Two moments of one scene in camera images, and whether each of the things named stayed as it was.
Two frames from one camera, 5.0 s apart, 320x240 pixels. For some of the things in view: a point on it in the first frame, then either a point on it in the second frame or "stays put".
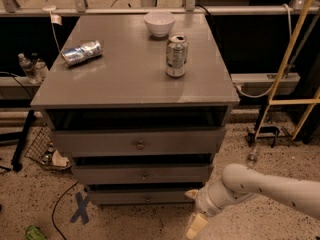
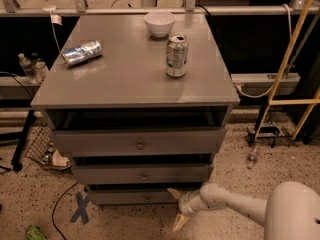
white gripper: x=202 y=202 → x=185 y=203
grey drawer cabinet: x=137 y=118 stays put
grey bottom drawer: x=139 y=197 stays put
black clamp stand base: x=267 y=132 stays put
